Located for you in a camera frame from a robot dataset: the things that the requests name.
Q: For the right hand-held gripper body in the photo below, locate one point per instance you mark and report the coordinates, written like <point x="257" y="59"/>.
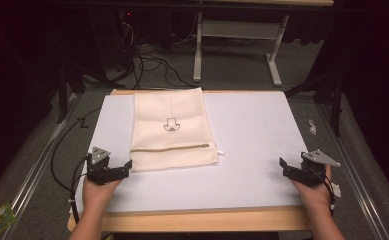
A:
<point x="312" y="168"/>

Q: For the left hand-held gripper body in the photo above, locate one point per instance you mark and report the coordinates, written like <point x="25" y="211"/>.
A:
<point x="99" y="166"/>

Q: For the person's right hand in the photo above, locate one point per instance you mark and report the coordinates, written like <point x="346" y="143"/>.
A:
<point x="315" y="195"/>

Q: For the person's left hand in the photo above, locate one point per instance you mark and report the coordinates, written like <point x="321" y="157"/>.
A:
<point x="97" y="195"/>

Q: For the crumpled clear wrapper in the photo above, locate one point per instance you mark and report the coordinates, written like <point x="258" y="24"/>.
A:
<point x="312" y="126"/>

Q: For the white table mat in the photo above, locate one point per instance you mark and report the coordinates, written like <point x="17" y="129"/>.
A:
<point x="242" y="150"/>

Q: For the cream zippered cloth bag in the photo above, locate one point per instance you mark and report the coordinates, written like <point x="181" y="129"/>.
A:
<point x="170" y="133"/>

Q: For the black metal stand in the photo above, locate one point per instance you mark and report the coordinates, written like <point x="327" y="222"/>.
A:
<point x="328" y="96"/>
<point x="69" y="86"/>

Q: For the power strip with red light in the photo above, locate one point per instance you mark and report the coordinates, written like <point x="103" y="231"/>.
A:
<point x="127" y="14"/>

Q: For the metal floor rail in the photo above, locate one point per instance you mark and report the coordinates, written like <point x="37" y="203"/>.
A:
<point x="352" y="173"/>
<point x="35" y="166"/>

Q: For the white desk frame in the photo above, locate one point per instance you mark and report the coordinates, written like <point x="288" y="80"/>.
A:
<point x="238" y="31"/>

